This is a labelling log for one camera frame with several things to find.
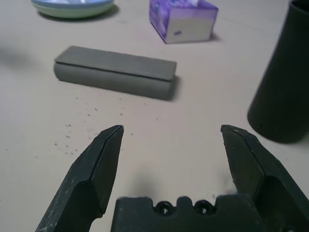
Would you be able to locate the black plastic cup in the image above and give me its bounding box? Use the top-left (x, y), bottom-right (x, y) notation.
top-left (247, 0), bottom-right (309, 144)

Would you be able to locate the green plastic plate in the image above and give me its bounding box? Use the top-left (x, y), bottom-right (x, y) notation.
top-left (35, 0), bottom-right (114, 19)

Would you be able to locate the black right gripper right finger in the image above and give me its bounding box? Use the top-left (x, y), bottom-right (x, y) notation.
top-left (220, 124), bottom-right (309, 232)

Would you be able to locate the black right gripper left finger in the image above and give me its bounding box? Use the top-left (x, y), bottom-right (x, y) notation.
top-left (35, 125), bottom-right (125, 232)

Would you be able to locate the grey glasses case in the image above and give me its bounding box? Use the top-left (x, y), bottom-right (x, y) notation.
top-left (53, 45), bottom-right (178, 101)

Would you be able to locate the purple tissue pack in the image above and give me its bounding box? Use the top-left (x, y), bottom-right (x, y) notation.
top-left (148, 0), bottom-right (219, 44)

